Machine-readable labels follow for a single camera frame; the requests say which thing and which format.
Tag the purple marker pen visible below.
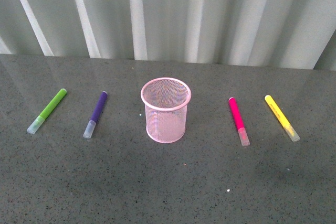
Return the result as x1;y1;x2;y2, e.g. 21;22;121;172
83;91;108;139

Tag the pink marker pen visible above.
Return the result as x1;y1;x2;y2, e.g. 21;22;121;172
228;97;250;146

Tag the pink mesh pen cup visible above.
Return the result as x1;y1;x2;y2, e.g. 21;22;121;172
141;77;192;144

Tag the green marker pen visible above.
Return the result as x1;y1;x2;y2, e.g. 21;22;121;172
27;88;67;134

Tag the yellow marker pen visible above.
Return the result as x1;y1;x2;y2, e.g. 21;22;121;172
265;95;300;142

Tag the white pleated curtain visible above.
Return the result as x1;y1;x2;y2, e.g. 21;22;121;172
1;0;335;70

